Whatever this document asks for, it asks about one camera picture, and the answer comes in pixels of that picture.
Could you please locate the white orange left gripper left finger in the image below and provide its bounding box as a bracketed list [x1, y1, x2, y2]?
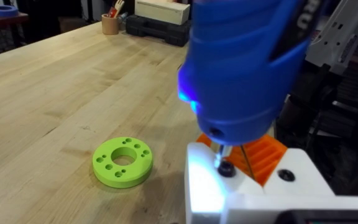
[184, 133, 265, 224]

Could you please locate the white orange left gripper right finger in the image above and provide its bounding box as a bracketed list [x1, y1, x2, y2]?
[242, 133, 336, 197]

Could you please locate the blue electric screwdriver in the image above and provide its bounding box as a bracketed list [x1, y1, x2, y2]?
[177, 0, 324, 170]

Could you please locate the green disc with holes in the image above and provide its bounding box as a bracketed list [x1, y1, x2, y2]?
[92, 136, 154, 189]

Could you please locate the black plastic tool case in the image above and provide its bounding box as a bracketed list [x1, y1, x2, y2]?
[125, 14, 191, 48]

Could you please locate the white oblong box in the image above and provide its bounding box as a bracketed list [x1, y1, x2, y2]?
[134, 0, 191, 26]

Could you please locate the beige cup with tools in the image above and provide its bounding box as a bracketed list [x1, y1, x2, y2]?
[101, 0, 126, 35]

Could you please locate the dark red side table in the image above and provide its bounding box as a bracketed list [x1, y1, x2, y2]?
[0, 2, 30, 47]

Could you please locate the blue tape roll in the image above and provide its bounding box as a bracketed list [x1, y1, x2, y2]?
[0, 4, 19, 18]

